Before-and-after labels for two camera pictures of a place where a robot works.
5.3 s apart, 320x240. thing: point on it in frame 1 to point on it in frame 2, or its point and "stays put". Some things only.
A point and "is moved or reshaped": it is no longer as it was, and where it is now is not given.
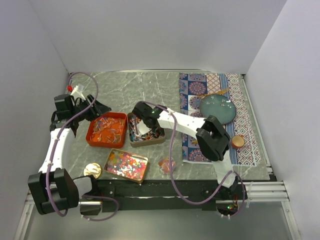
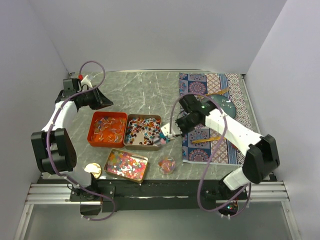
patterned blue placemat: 194,87 stays put
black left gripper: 98,109 to 100,100
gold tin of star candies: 127,165 stays put
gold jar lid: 92,169 stays put
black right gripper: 153,130 to 178,123
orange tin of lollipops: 108,130 stays put
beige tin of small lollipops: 137,139 is moved or reshaped
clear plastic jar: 163,165 stays put
